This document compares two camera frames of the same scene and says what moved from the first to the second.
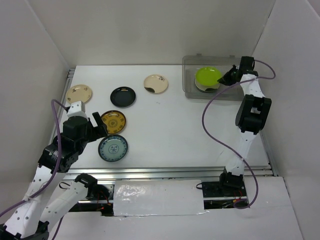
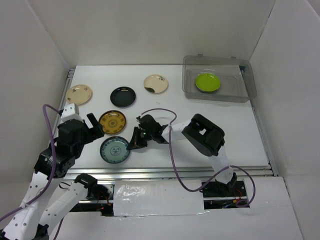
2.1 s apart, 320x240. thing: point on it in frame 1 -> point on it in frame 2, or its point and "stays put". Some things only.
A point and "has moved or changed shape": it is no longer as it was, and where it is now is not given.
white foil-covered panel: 158,197 stays put
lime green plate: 208,76 has moved or changed shape
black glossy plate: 123,96 stays put
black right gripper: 225,79 -> 136,142
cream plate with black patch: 155,83 stays put
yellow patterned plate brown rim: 114,120 stays put
